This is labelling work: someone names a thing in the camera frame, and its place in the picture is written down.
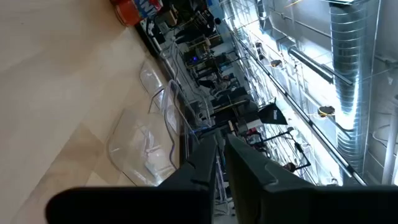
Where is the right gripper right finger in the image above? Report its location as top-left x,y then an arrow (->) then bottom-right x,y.
223,133 -> 398,224

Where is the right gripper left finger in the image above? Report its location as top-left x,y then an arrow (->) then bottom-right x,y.
45,133 -> 218,224

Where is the red Fanta soda can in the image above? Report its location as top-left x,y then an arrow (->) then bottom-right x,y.
110,0 -> 164,27

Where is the clear plastic bin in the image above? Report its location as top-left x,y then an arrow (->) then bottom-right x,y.
139,58 -> 182,110
107,79 -> 191,187

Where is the black softbox light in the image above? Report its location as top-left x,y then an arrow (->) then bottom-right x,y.
256,98 -> 289,126

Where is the person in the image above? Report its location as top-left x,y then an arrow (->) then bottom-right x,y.
198,73 -> 241,91

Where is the black ceiling pipe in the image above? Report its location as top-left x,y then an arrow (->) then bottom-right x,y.
287,45 -> 354,87

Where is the black metal stand frame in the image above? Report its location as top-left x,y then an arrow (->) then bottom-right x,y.
264,129 -> 312,172

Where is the silver corrugated ventilation duct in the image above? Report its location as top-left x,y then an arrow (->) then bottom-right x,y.
328,0 -> 366,175

